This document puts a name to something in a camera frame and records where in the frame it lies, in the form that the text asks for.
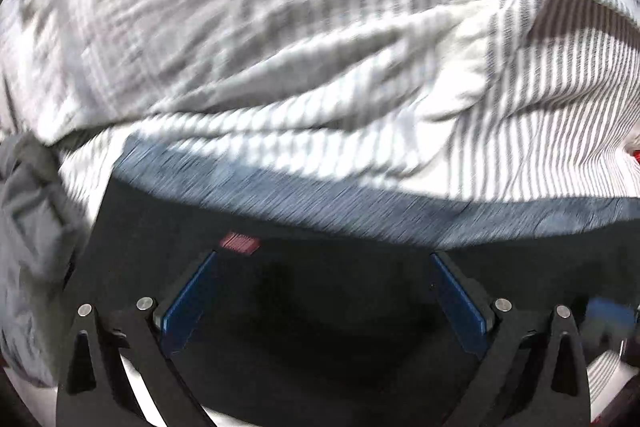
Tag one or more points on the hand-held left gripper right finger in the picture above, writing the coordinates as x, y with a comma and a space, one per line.
462, 307

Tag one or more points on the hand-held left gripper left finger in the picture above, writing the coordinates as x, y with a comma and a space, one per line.
187, 307

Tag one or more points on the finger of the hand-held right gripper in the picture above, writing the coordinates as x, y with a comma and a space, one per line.
607, 313

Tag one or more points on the black pants with blue-grey band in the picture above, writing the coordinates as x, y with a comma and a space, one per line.
320, 267

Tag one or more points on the grey white striped bed sheet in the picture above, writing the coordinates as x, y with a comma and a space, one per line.
607, 372

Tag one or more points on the red satin pillow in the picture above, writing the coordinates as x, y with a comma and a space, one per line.
635, 155

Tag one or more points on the grey garment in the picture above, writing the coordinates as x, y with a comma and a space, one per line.
30, 217

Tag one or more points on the grey white striped quilt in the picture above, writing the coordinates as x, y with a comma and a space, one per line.
250, 32

